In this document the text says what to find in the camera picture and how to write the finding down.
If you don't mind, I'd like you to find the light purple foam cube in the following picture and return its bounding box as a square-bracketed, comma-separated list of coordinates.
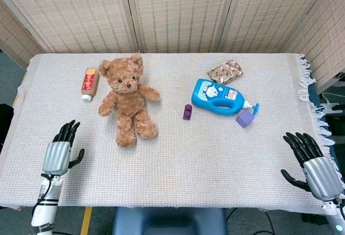
[235, 110, 256, 128]

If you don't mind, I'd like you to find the white woven tablecloth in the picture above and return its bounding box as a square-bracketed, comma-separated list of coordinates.
[0, 53, 345, 216]

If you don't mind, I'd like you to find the black object at table edge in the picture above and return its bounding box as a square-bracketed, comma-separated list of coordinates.
[0, 103, 16, 147]

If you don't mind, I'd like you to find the brown teddy bear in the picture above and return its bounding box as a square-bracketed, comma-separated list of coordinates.
[97, 53, 161, 148]

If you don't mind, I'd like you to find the woven folding screen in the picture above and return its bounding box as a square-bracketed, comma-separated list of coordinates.
[0, 0, 345, 90]

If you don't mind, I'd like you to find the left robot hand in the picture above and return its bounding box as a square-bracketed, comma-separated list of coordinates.
[42, 120, 85, 177]

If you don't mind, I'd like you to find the white equipment beside table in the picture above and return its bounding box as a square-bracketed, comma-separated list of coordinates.
[320, 73, 345, 117]

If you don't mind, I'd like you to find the brown bottle with red label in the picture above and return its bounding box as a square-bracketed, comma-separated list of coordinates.
[80, 67, 101, 102]

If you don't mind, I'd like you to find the blue pump detergent bottle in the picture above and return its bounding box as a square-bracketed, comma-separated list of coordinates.
[191, 78, 260, 116]

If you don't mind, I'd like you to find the dark purple toy block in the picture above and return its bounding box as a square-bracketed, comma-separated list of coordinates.
[182, 104, 193, 121]

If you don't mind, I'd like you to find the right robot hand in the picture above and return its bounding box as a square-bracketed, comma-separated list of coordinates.
[280, 132, 344, 202]

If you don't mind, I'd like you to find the gold and red snack packet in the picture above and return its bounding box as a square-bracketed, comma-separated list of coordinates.
[206, 59, 244, 85]

